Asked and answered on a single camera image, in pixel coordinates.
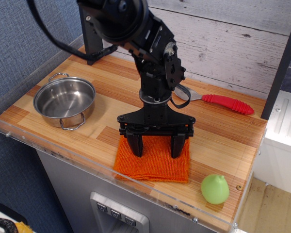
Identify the orange knitted cloth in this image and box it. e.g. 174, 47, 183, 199
113, 136, 190, 183

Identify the right black frame post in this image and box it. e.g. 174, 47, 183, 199
261, 33, 291, 120

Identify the white plastic appliance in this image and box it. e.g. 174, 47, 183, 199
253, 91, 291, 193

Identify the green plastic pear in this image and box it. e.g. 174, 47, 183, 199
201, 174, 230, 204

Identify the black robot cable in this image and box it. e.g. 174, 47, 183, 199
26, 0, 192, 109

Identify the silver dispenser panel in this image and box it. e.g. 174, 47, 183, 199
90, 192, 150, 233

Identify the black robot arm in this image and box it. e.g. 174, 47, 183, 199
78, 0, 195, 158

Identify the left black frame post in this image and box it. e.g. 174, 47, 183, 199
79, 6, 103, 66

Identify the grey toy fridge cabinet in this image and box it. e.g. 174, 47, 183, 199
38, 151, 214, 233

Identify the red handled metal spoon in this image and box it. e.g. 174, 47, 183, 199
174, 84, 255, 115

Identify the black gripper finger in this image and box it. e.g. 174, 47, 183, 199
127, 134, 143, 156
171, 136, 186, 158

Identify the black frame post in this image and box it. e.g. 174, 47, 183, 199
79, 6, 103, 66
261, 33, 291, 120

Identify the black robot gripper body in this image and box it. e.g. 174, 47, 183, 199
117, 103, 195, 138

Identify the clear acrylic table guard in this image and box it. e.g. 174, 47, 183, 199
0, 35, 266, 232

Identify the black and yellow object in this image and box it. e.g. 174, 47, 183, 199
0, 203, 34, 233

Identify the silver steel pot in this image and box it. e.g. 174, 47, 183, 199
33, 73, 96, 131

